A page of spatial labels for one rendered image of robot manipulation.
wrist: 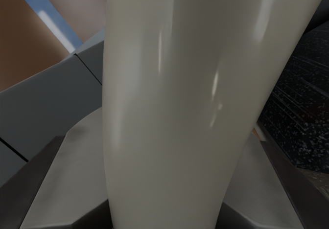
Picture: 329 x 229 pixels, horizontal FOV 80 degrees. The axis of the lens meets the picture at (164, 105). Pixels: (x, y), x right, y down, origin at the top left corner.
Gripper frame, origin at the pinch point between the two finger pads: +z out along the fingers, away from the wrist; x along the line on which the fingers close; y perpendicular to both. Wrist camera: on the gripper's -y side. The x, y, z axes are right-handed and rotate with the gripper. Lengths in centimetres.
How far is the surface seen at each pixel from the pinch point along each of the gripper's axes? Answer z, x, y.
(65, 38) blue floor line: 94, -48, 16
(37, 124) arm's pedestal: 20.2, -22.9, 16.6
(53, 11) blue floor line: 94, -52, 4
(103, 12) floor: 93, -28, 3
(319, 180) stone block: 23, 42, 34
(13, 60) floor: 95, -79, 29
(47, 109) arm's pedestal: 24.7, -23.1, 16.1
